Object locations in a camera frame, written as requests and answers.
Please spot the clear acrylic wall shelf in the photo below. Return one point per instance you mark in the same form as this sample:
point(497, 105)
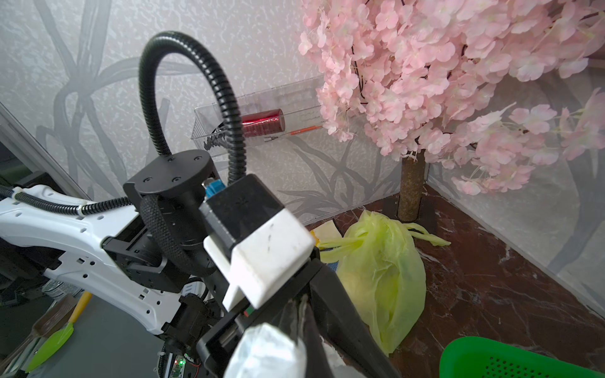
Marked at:
point(290, 97)

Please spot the green plastic perforated basket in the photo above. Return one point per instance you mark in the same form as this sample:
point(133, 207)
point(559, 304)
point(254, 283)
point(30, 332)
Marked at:
point(480, 357)

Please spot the patterned white plastic bag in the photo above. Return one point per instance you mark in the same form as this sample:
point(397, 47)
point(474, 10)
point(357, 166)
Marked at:
point(265, 351)

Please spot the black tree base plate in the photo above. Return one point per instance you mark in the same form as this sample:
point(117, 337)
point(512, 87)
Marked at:
point(389, 206)

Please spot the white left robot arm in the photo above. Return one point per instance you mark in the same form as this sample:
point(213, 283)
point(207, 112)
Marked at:
point(200, 263)

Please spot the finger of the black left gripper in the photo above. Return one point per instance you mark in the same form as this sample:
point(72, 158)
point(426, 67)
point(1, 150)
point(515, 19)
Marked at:
point(339, 322)
point(317, 365)

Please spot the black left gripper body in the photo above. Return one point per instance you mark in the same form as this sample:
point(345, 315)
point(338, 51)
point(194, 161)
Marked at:
point(291, 310)

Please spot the green avocado print plastic bag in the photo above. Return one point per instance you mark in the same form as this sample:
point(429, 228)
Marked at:
point(382, 272)

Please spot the pink cherry blossom tree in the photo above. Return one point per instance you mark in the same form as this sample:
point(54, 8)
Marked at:
point(422, 73)

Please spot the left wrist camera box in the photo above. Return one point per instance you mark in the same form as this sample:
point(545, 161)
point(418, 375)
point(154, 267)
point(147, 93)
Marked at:
point(256, 243)

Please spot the red black hair brush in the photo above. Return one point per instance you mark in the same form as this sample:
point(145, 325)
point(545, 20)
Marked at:
point(259, 128)

